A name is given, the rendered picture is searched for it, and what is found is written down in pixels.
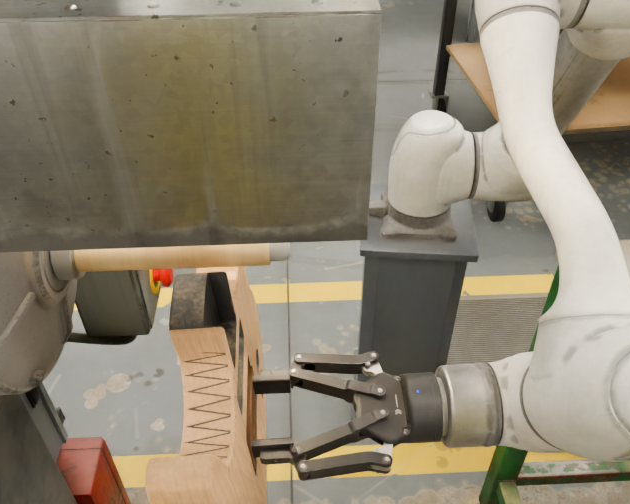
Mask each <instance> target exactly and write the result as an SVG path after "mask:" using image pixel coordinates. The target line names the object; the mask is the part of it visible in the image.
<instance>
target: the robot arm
mask: <svg viewBox="0 0 630 504"><path fill-rule="evenodd" d="M475 15H476V19H477V24H478V30H479V36H480V43H481V47H482V51H483V54H484V58H485V61H486V64H487V68H488V72H489V76H490V80H491V84H492V88H493V92H494V97H495V102H496V107H497V111H498V116H499V122H498V123H497V124H495V125H494V126H492V127H490V128H489V129H487V130H486V131H485V132H468V131H465V130H464V129H463V126H462V125H461V124H460V122H459V121H458V120H456V119H455V118H454V117H453V116H451V115H449V114H446V113H444V112H441V111H436V110H427V111H421V112H418V113H416V114H414V115H413V116H412V117H410V118H409V119H408V120H407V121H406V122H405V123H404V124H403V126H402V127H401V129H400V131H399V133H398V135H397V137H396V139H395V142H394V145H393V148H392V152H391V157H390V163H389V173H388V190H387V191H383V192H382V193H381V200H382V201H374V202H370V203H369V215H372V216H376V217H381V218H383V226H382V228H381V231H380V235H381V237H383V238H385V239H391V238H416V239H436V240H443V241H447V242H454V241H456V240H457V235H458V234H457V231H456V230H455V228H454V225H453V217H452V210H451V204H452V203H455V202H458V201H462V200H465V199H476V200H485V201H529V200H534V201H535V203H536V205H537V207H538V209H539V211H540V212H541V214H542V216H543V218H544V220H545V222H546V224H547V225H548V227H549V229H550V232H551V234H552V236H553V239H554V242H555V245H556V249H557V254H558V261H559V275H560V276H559V290H558V294H557V297H556V300H555V302H554V303H553V305H552V307H551V308H550V309H549V310H548V311H547V312H546V313H545V314H543V315H542V316H541V317H540V318H539V325H538V331H537V336H536V341H535V346H534V351H533V352H525V353H519V354H516V355H514V356H511V357H507V358H505V359H502V360H500V361H496V362H490V363H474V364H458V365H441V366H439V367H438V368H437V369H436V371H435V374H434V373H433V372H426V373H406V374H401V375H396V376H395V375H390V374H388V373H385V372H383V371H382V369H381V366H380V364H379V362H378V359H379V354H378V353H377V352H375V351H371V352H368V353H364V354H361V355H341V354H315V353H297V354H295V355H294V360H293V363H292V365H291V367H290V368H288V369H277V370H264V371H261V376H253V378H252V383H253V387H254V392H255V394H277V393H291V388H292V389H293V387H294V386H295V387H299V388H303V389H306V390H310V391H314V392H318V393H321V394H325V395H329V396H333V397H336V398H340V399H344V400H345V401H346V402H348V403H351V404H353V407H354V410H355V413H356V414H355V419H353V420H351V421H349V422H348V423H347V424H345V425H342V426H340V427H337V428H335V429H332V430H330V431H327V432H325V433H322V434H320V435H317V436H315V437H312V438H310V439H307V440H305V441H302V442H300V443H297V444H294V442H293V443H292V441H291V437H285V438H270V439H256V440H252V452H253V456H254V458H258V457H260V461H261V463H262V464H265V465H269V464H283V463H290V464H292V465H293V466H294V467H295V469H296V471H297V474H298V478H299V479H300V480H302V481H306V480H312V479H318V478H325V477H331V476H338V475H344V474H351V473H357V472H364V471H373V472H378V473H383V474H388V473H389V472H390V471H391V467H392V462H393V458H392V449H393V448H394V447H396V446H397V445H399V444H401V443H427V442H440V441H441V440H442V442H443V444H444V445H445V446H446V447H448V448H460V447H480V446H484V447H491V446H507V447H513V448H516V449H520V450H526V451H529V452H536V453H560V452H568V453H571V454H573V455H576V456H580V457H584V458H588V459H592V460H600V461H612V462H620V461H630V276H629V273H628V269H627V266H626V262H625V259H624V255H623V252H622V248H621V246H620V243H619V240H618V237H617V234H616V232H615V229H614V227H613V225H612V222H611V220H610V218H609V216H608V214H607V212H606V210H605V208H604V207H603V205H602V203H601V202H600V200H599V198H598V196H597V195H596V193H595V191H594V190H593V188H592V186H591V185H590V183H589V181H588V180H587V178H586V176H585V175H584V173H583V172H582V170H581V168H580V167H579V165H578V163H577V162H576V160H575V158H574V157H573V155H572V153H571V152H570V150H569V148H568V147H567V145H566V143H565V142H564V140H563V138H562V136H561V135H562V134H563V133H564V131H565V130H566V129H567V128H568V126H569V125H570V124H571V122H572V121H573V120H574V119H575V117H576V116H577V115H578V114H579V112H580V111H581V110H582V108H583V107H584V106H585V105H586V103H587V102H588V101H589V100H590V98H591V97H592V96H593V94H594V93H595V92H596V91H597V89H598V88H599V87H600V85H601V84H602V83H603V82H604V80H605V79H606V78H607V77H608V75H609V74H610V73H611V71H612V70H613V69H614V68H615V66H616V65H617V64H618V62H619V61H620V60H621V59H624V58H628V57H630V0H475ZM560 29H563V31H562V33H561V34H560V36H559V32H560ZM320 373H335V374H362V373H363V374H365V376H368V375H371V376H373V377H372V378H371V379H369V380H368V381H367V382H365V383H364V382H360V381H356V380H352V379H349V380H344V379H340V378H336V377H332V376H328V375H324V374H320ZM366 438H370V439H372V440H373V441H375V442H377V443H379V444H380V445H382V447H380V448H375V449H373V451H365V452H357V453H351V454H344V455H337V456H331V457H324V458H318V459H312V458H314V457H317V456H319V455H322V454H324V453H327V452H329V451H332V450H334V449H337V448H339V447H341V446H344V445H346V444H349V443H356V442H358V441H361V440H363V439H366ZM309 459H311V460H309Z"/></svg>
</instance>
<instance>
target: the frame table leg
mask: <svg viewBox="0 0 630 504"><path fill-rule="evenodd" d="M559 276H560V275H559V265H558V266H557V269H556V272H555V275H554V278H553V281H552V284H551V287H550V290H549V293H548V296H547V298H546V301H545V304H544V307H543V310H542V313H541V316H542V315H543V314H545V313H546V312H547V311H548V310H549V309H550V308H551V307H552V305H553V303H554V302H555V300H556V297H557V294H558V290H559ZM541 316H540V317H541ZM538 325H539V322H538ZM538 325H537V328H536V331H535V334H534V337H533V340H532V342H531V345H530V348H529V351H528V352H533V351H534V346H535V341H536V336H537V331H538ZM527 453H528V451H526V450H520V449H516V448H513V447H507V446H496V448H495V451H494V454H493V457H492V460H491V463H490V466H489V469H488V472H487V475H486V478H485V481H484V483H483V486H482V489H481V492H480V495H479V502H480V504H499V500H498V497H497V493H496V491H495V485H496V482H497V481H500V480H517V478H518V476H519V473H520V471H521V468H522V466H523V463H524V461H525V458H526V456H527Z"/></svg>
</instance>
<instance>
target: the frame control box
mask: <svg viewBox="0 0 630 504"><path fill-rule="evenodd" d="M161 285H162V282H161V281H154V280H153V269H151V270H123V271H95V272H86V273H85V275H84V276H83V277H82V278H81V279H77V290H76V298H75V304H76V307H77V310H78V312H79V315H80V318H81V320H82V323H83V326H84V328H85V331H86V334H85V333H75V332H71V334H70V336H69V338H68V340H67V342H75V343H86V344H100V345H126V344H129V343H132V342H133V341H134V340H135V339H136V338H137V335H148V334H149V333H150V330H151V329H152V328H153V323H154V318H155V313H156V309H157V304H158V299H159V294H160V289H161Z"/></svg>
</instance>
